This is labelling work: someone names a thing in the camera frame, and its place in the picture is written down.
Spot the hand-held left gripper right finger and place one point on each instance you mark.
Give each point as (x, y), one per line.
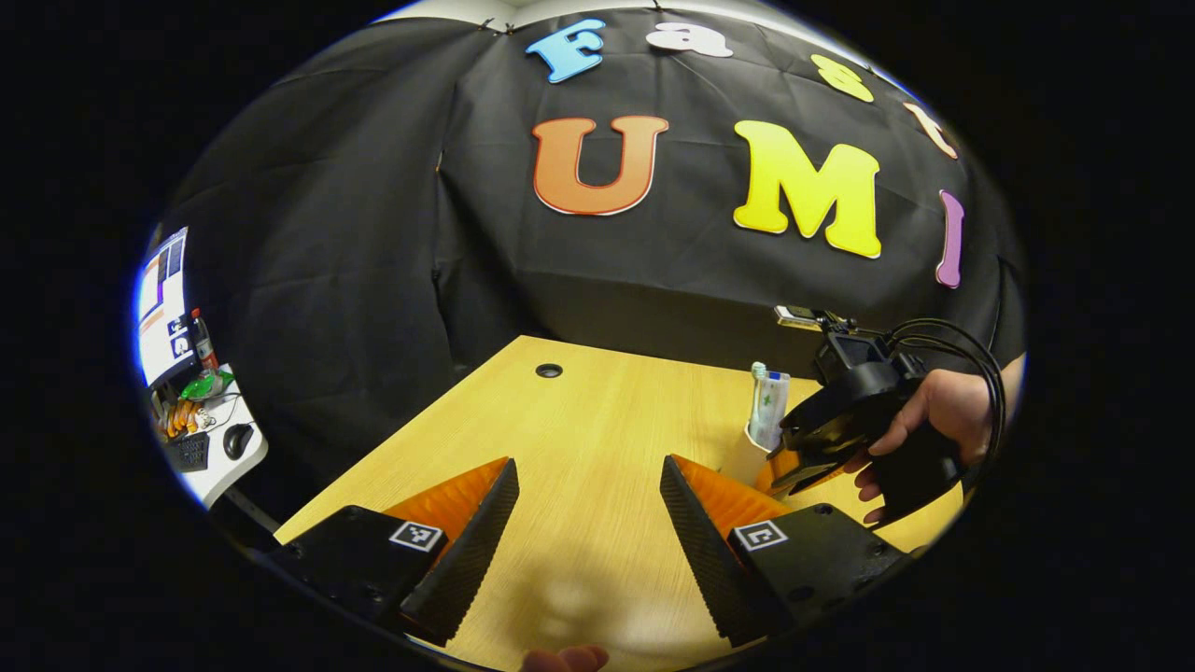
(705, 551)

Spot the black keyboard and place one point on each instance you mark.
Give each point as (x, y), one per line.
(191, 453)

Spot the white toothpaste tube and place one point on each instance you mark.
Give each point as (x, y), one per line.
(770, 406)

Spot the beige cup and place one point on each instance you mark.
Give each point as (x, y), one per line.
(758, 459)

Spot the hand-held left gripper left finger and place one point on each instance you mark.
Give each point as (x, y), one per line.
(467, 551)

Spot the red drink bottle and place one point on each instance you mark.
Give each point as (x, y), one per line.
(203, 343)

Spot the black backdrop cloth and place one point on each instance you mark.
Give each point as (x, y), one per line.
(373, 233)

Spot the green packet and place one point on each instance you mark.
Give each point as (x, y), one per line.
(207, 384)

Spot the orange snack packets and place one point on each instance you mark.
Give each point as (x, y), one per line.
(182, 417)

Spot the computer monitor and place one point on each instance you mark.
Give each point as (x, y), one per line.
(163, 308)

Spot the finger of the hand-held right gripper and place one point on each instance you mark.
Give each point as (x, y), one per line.
(794, 474)

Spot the black computer mouse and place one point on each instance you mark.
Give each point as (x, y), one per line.
(237, 440)

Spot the white side table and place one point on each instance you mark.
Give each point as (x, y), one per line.
(219, 471)

